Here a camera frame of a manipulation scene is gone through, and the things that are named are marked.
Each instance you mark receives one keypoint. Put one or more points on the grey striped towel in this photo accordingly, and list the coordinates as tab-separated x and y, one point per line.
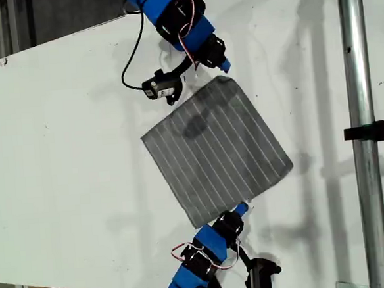
215	152

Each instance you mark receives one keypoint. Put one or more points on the black clamp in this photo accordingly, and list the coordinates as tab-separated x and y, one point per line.
375	131

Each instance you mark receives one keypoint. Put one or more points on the camera black stalk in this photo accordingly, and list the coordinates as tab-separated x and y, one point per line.
181	69
245	257

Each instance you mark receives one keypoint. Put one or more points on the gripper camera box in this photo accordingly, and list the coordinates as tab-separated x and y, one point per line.
262	277
161	86

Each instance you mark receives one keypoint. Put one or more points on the steel post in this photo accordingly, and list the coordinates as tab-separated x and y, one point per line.
363	138

